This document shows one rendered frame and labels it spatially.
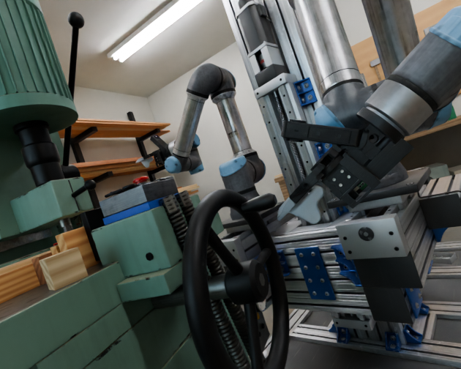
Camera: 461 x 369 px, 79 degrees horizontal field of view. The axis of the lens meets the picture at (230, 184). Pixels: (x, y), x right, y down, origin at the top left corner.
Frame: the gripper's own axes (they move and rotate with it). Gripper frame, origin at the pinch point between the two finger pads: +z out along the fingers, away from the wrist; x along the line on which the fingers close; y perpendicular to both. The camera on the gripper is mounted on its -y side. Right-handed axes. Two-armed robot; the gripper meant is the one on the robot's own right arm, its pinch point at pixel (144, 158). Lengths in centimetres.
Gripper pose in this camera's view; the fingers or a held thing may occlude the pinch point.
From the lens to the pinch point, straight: 159.0
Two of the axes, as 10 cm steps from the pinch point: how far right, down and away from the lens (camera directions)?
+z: -8.3, 2.9, 4.9
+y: 3.9, 9.1, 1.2
